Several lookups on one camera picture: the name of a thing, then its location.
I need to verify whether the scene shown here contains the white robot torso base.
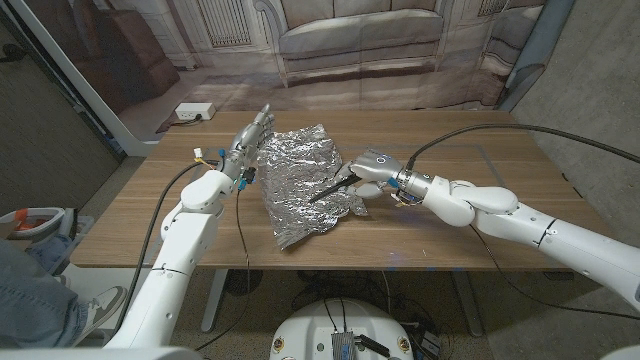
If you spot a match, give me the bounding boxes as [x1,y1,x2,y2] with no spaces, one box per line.
[269,298,415,360]

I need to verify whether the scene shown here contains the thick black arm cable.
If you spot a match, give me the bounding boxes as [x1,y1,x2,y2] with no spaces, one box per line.
[112,159,221,334]
[405,123,640,171]

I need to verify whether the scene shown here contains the printed living room backdrop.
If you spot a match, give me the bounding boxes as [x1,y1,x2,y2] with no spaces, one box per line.
[19,0,549,142]

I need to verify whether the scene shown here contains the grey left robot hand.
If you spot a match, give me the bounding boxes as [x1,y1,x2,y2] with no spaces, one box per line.
[219,103,276,182]

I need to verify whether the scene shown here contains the white grey sneaker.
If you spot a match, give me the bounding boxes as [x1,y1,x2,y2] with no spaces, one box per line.
[74,285,129,344]

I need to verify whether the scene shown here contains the aluminum foil sheet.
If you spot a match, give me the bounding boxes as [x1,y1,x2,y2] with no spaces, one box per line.
[257,123,370,251]

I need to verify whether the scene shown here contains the black TV remote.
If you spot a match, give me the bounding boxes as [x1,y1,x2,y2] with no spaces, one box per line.
[307,173,363,205]

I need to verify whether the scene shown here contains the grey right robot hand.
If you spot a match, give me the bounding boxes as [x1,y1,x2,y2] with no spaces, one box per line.
[333,148,407,200]

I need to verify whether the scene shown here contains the black connector bar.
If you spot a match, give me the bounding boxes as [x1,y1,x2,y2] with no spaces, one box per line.
[355,334,392,359]

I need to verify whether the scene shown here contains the dark round floor fan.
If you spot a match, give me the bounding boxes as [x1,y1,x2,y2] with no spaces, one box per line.
[224,269,264,297]

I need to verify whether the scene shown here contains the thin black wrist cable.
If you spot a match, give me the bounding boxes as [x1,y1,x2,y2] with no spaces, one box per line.
[468,223,640,321]
[193,189,251,352]

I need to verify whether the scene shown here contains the person leg in jeans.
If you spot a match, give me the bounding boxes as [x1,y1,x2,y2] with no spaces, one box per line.
[0,238,89,349]

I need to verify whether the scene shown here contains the grey power adapter box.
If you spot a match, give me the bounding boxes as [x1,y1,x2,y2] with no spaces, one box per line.
[420,330,444,355]

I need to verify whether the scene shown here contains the white power strip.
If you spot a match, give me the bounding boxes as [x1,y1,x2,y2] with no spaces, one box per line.
[174,102,217,122]

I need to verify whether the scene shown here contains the white backdrop frame pole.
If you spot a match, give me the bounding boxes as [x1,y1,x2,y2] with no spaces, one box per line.
[7,0,161,159]

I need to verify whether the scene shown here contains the blue fabric bundle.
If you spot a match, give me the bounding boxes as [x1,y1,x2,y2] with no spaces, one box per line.
[24,233,71,274]

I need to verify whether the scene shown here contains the white container with orange item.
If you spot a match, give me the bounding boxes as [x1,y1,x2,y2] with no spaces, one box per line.
[0,207,79,240]

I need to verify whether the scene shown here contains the grey blue backdrop pole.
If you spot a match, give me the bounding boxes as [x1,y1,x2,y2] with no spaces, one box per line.
[497,0,576,112]

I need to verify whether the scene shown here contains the grey finned module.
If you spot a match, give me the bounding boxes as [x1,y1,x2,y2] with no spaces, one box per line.
[331,330,357,360]

